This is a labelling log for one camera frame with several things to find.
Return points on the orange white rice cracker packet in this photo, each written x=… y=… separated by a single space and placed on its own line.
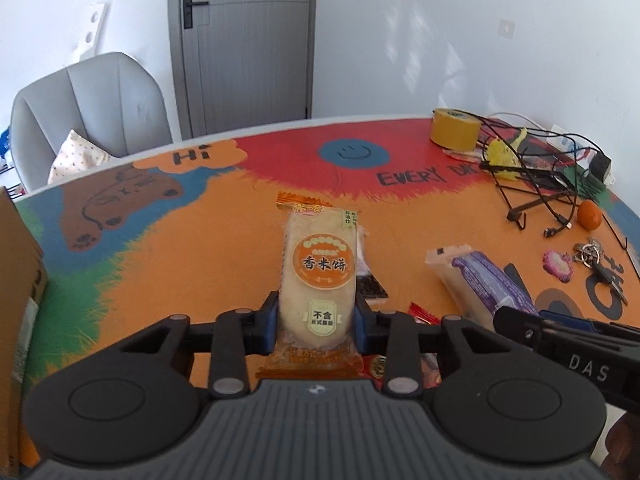
x=317 y=270

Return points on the colourful printed table mat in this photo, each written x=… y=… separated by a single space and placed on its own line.
x=150 y=270

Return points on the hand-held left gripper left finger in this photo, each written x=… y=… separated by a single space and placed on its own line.
x=270 y=322

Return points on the grey door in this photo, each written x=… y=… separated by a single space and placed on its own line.
x=250 y=60

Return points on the tangerine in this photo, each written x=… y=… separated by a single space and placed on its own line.
x=590 y=215

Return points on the black charger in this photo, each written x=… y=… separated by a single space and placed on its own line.
x=600 y=165

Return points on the yellow plastic toy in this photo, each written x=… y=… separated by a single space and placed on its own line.
x=502 y=155

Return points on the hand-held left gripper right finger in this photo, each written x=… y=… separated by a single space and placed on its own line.
x=361 y=327

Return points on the grey chair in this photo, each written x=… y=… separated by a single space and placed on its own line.
x=110 y=100

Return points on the black snack packet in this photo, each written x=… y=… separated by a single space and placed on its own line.
x=371 y=287

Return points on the white power strip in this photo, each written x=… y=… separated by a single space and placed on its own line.
x=562 y=132

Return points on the yellow tape roll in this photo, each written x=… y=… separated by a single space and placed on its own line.
x=452 y=132

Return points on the cardboard box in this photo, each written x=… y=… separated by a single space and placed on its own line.
x=20 y=285

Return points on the purple white long snack packet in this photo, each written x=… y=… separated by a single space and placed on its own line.
x=480 y=280

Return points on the white dotted pillow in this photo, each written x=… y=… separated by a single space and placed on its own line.
x=75 y=157

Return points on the bunch of keys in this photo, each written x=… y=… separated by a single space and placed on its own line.
x=607 y=277

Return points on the red snack bar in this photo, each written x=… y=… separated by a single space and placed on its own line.
x=425 y=312

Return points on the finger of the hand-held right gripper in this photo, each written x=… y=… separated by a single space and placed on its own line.
x=515 y=324
x=567 y=319

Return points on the wall socket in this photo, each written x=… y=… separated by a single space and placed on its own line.
x=507 y=28

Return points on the white foam board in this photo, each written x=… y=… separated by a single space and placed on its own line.
x=92 y=25

